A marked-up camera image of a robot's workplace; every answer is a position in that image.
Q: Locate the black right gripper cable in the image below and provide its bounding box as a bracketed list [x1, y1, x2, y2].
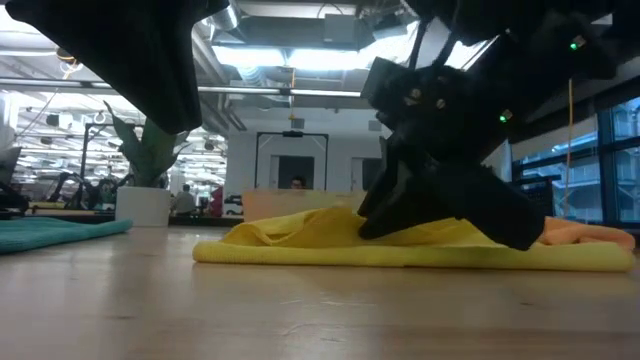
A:
[408, 19, 461, 69]

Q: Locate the teal microfiber towel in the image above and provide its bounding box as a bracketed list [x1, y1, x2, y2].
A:
[0, 216, 135, 256]

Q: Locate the black metal frame stand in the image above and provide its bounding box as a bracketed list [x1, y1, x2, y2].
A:
[253, 130, 330, 192]

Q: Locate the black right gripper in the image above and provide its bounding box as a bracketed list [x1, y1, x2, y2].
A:
[357, 64, 546, 251]

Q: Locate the orange microfiber towel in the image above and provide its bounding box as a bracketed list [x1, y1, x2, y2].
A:
[537, 215, 637, 251]

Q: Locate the long tube light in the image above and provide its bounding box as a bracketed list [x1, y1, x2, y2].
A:
[0, 77, 362, 99]

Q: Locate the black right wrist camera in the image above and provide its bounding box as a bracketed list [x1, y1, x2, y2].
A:
[360, 56, 407, 101]

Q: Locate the background robot workstation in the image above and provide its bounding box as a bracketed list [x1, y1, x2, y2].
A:
[44, 122, 126, 211]

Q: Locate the snake plant in white pot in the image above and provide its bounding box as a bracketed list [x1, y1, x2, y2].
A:
[102, 99, 194, 229]

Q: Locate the silver ventilation duct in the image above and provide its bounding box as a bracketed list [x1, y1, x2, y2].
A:
[207, 4, 241, 32]

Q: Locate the yellow microfiber towel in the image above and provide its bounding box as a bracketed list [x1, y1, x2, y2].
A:
[192, 205, 636, 274]

